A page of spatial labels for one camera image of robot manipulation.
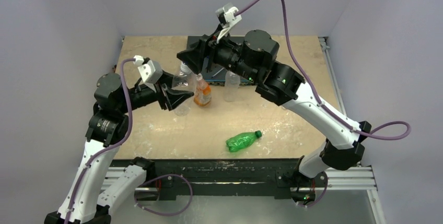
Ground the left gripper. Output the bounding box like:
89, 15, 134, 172
118, 69, 193, 114

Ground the slim clear plastic bottle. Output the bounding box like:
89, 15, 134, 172
172, 62, 196, 116

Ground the orange label plastic bottle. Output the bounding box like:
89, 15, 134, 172
194, 74, 212, 107

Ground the large clear plastic bottle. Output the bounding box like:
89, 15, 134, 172
224, 71, 241, 102

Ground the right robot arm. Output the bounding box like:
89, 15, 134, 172
177, 30, 371, 186

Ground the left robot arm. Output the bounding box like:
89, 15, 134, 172
44, 72, 194, 223

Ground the green plastic bottle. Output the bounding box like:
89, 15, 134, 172
225, 131, 262, 152

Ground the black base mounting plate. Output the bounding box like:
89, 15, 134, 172
110, 159, 328, 203

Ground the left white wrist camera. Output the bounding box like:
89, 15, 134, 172
134, 55, 163, 85

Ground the black network switch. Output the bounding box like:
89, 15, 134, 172
186, 36, 254, 86

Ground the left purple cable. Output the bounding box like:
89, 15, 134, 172
63, 58, 194, 224

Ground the purple cable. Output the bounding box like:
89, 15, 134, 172
235, 0, 412, 208
63, 58, 194, 224

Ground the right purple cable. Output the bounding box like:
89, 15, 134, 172
235, 0, 412, 208

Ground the aluminium frame rail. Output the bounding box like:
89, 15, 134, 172
101, 167, 377, 191

